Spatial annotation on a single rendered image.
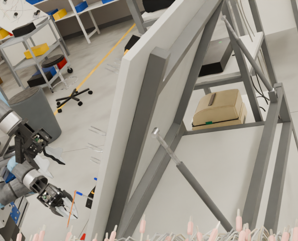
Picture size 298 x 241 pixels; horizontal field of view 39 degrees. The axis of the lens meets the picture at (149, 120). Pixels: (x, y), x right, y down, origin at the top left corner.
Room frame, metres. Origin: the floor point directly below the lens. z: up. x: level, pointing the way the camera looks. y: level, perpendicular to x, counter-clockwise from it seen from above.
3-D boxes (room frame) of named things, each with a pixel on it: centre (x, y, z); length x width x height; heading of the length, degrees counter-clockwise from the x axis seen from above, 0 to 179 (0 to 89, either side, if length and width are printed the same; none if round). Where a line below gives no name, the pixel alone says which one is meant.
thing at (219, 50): (2.27, -0.41, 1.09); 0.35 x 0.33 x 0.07; 148
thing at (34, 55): (7.08, 1.24, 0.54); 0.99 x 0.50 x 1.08; 155
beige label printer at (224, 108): (2.22, -0.39, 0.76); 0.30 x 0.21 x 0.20; 61
